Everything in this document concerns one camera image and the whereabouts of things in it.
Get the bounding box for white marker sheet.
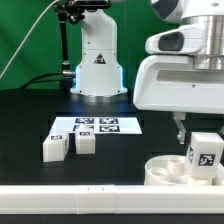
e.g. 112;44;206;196
50;117;142;135

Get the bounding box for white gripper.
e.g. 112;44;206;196
133;55;224;144

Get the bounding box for black camera stand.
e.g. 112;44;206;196
54;0;85;92

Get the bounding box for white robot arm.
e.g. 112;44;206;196
72;0;224;141

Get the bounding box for white cable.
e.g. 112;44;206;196
0;0;61;80

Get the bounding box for black cables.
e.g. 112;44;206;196
19;71;76;90

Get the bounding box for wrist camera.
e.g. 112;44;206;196
145;31;185;54

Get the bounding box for white L-shaped fence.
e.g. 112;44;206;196
0;166;224;215

